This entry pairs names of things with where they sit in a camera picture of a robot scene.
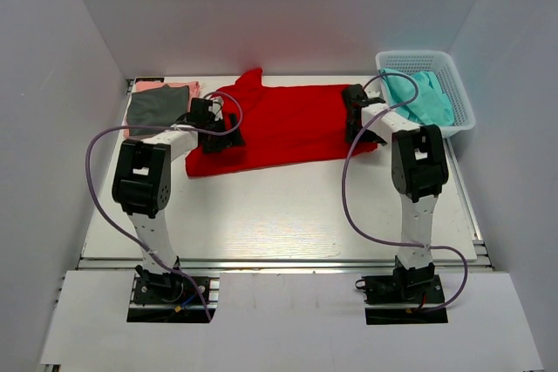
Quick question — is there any aluminium table rail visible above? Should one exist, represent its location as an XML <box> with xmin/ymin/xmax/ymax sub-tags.
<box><xmin>76</xmin><ymin>258</ymin><xmax>493</xmax><ymax>274</ymax></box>

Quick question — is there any folded pink t-shirt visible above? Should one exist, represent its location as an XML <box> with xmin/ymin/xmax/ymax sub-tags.
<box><xmin>123</xmin><ymin>81</ymin><xmax>201</xmax><ymax>139</ymax></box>

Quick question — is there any folded grey t-shirt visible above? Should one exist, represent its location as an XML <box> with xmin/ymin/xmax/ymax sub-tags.
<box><xmin>126</xmin><ymin>85</ymin><xmax>190</xmax><ymax>126</ymax></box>

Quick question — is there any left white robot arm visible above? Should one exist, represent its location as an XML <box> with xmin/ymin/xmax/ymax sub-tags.
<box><xmin>112</xmin><ymin>91</ymin><xmax>245</xmax><ymax>301</ymax></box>

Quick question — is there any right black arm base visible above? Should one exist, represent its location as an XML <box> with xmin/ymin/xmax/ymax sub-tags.
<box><xmin>355</xmin><ymin>263</ymin><xmax>448</xmax><ymax>326</ymax></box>

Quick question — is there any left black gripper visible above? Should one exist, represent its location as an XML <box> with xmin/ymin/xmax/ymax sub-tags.
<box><xmin>201</xmin><ymin>114</ymin><xmax>244</xmax><ymax>155</ymax></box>

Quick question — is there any teal t-shirt in basket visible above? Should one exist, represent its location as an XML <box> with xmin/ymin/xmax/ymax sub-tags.
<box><xmin>379</xmin><ymin>68</ymin><xmax>455</xmax><ymax>126</ymax></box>

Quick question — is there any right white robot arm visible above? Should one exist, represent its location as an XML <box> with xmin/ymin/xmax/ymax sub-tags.
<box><xmin>341</xmin><ymin>85</ymin><xmax>449</xmax><ymax>301</ymax></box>

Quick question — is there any white plastic basket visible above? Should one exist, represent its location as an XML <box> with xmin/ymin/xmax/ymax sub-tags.
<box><xmin>375</xmin><ymin>50</ymin><xmax>476</xmax><ymax>139</ymax></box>

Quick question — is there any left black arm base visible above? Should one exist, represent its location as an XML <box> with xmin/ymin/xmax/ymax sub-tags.
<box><xmin>126</xmin><ymin>265</ymin><xmax>219</xmax><ymax>324</ymax></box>

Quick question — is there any red t-shirt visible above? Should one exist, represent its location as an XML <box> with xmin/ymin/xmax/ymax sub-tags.
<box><xmin>184</xmin><ymin>67</ymin><xmax>379</xmax><ymax>179</ymax></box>

